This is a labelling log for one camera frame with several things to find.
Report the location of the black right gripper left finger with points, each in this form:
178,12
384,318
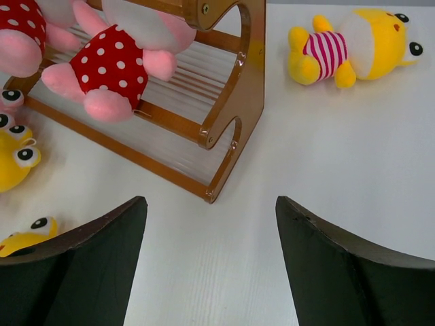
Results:
81,277

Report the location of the brown wooden toy shelf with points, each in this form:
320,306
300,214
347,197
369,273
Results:
238,27

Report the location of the yellow toy pink stripes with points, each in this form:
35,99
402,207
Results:
19,153
368,45

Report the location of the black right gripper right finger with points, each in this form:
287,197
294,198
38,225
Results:
339,278

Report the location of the yellow toy blue stripes centre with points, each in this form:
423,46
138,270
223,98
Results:
40,231

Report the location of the pink toy red dots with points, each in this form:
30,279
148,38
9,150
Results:
11,100
27,27
128,45

